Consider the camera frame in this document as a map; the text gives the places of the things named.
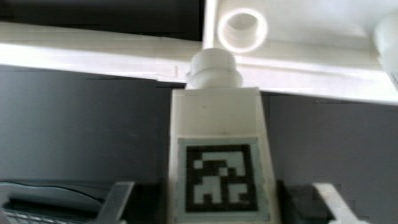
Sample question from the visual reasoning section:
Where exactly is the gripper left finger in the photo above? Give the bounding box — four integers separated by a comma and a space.
88, 182, 135, 224

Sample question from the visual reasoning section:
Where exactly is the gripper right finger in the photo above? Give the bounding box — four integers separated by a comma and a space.
312, 183, 371, 224

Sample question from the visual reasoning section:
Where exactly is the white table leg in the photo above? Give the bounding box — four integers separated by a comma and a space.
167, 48, 280, 224

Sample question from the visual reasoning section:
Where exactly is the white square table top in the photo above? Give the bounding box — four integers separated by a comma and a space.
202, 0, 398, 82

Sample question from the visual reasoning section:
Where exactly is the white U-shaped obstacle fence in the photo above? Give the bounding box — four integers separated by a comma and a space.
0, 22, 398, 106

